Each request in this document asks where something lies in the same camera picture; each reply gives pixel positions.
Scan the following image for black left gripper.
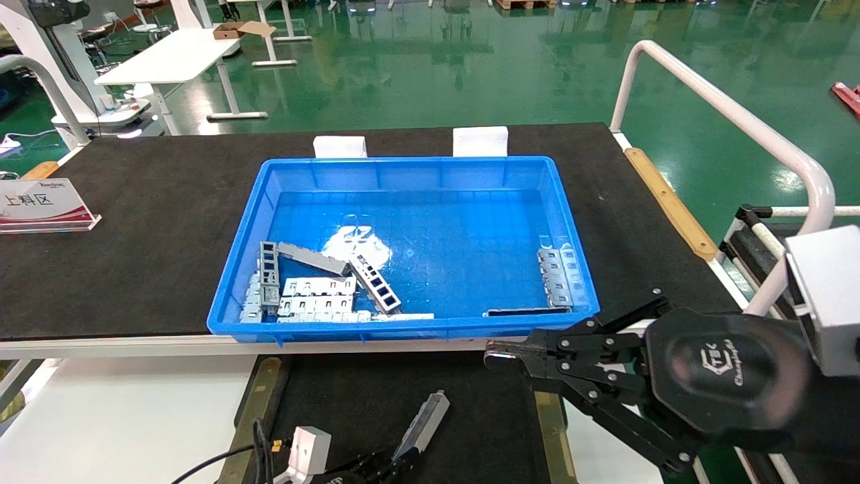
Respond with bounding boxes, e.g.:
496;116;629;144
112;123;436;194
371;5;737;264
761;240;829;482
316;447;421;484

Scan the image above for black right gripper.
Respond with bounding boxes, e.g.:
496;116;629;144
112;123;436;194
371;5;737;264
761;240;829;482
484;289;817;475

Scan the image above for windowed metal bracket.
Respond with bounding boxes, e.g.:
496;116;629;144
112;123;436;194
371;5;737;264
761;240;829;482
392;390;449;465
348;254;402;315
259;241;280;311

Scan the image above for black flat container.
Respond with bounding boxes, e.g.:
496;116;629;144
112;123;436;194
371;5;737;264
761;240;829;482
255;350;558;484

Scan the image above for dark long metal strip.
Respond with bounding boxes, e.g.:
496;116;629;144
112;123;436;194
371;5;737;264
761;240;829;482
483;307;573;318

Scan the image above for thin metal strip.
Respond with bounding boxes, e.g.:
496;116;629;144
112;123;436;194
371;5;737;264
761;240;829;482
277;312;435;323

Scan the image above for flat perforated metal plate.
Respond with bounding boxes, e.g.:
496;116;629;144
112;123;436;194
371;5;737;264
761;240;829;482
277;296;355;315
282;277;357;297

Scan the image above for small stacked metal pieces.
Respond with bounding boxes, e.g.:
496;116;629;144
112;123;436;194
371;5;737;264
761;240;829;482
240;272;264;324

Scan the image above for long plain metal plate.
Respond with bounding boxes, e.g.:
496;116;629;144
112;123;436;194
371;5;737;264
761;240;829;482
277;242;351;278

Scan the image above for blue plastic bin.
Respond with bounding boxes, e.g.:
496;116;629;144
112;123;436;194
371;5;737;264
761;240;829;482
207;156;600;344

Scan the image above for white foam block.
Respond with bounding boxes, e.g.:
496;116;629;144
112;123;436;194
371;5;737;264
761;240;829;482
314;136;368;159
453;126;509;158

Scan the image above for white tubular railing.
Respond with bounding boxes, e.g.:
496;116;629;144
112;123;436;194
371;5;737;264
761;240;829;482
0;54;91;147
608;39;837;317

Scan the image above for black table mat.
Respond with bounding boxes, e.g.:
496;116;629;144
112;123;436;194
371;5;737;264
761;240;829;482
0;122;743;340

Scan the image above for red object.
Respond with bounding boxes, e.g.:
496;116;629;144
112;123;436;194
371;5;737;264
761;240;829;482
832;81;860;120

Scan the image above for red white acrylic sign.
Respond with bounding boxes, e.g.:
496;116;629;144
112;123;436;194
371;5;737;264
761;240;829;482
0;178;101;234

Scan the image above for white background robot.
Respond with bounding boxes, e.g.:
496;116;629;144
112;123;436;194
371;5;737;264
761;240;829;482
0;0;152;138

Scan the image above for open cardboard box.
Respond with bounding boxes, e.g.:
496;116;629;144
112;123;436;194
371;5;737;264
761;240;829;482
213;20;276;40

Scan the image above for white background table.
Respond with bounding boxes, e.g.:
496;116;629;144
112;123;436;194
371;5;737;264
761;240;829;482
94;27;269;136

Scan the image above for black round stool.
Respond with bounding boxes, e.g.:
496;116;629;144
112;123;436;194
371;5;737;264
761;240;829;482
79;24;118;68

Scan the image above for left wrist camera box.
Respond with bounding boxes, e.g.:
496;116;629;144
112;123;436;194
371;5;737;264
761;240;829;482
272;426;333;484

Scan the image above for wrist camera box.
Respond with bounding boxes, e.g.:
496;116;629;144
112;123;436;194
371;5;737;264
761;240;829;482
785;225;860;377
272;426;333;484

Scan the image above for tabbed metal bracket stack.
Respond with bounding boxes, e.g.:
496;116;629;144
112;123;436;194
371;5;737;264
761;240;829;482
537;246;577;310

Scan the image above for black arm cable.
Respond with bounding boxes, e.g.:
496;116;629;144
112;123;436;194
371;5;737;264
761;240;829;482
171;418;282;484

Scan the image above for black roller frame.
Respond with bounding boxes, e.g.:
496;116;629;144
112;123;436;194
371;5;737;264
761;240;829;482
719;204;860;317

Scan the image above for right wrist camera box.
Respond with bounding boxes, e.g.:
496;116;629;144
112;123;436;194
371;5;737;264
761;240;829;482
785;225;860;377

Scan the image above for white workbench frame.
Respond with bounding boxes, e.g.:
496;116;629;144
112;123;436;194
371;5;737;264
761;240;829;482
0;323;629;359

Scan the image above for white desk frame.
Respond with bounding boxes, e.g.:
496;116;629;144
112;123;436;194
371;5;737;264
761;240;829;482
252;0;313;68

